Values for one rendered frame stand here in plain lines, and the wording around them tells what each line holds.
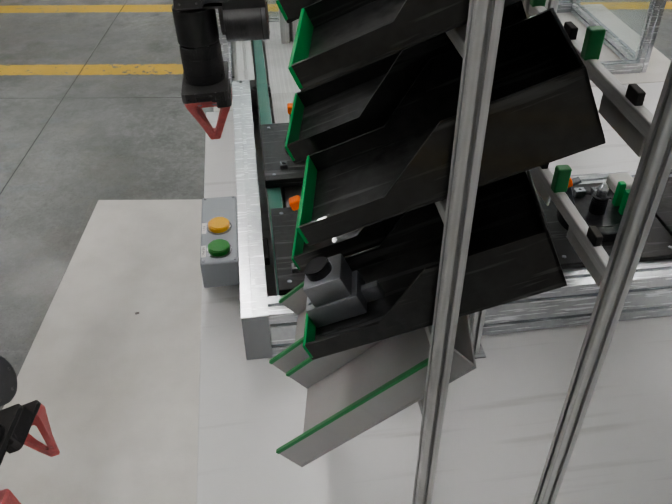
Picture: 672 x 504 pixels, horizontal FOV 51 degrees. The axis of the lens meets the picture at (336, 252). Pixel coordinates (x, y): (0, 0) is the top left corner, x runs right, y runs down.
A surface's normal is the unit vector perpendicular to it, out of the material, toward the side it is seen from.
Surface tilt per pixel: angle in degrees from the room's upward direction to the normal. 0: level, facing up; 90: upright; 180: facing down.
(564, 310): 90
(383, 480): 0
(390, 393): 90
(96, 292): 0
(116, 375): 0
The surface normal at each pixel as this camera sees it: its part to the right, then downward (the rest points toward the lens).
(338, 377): -0.71, -0.57
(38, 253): 0.00, -0.77
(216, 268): 0.13, 0.62
